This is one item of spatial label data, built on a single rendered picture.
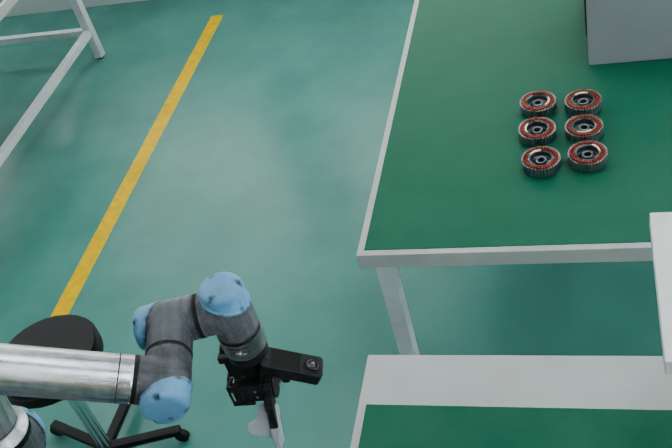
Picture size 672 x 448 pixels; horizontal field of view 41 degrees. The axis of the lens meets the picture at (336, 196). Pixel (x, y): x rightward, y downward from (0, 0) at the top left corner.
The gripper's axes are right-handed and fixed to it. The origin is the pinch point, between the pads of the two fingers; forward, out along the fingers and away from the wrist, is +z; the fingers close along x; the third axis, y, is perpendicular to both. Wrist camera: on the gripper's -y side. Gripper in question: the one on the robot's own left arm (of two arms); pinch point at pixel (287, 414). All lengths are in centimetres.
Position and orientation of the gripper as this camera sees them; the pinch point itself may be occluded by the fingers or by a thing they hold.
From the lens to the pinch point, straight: 172.0
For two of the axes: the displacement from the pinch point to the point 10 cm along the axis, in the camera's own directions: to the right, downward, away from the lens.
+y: -9.8, 1.4, 1.7
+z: 2.2, 7.5, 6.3
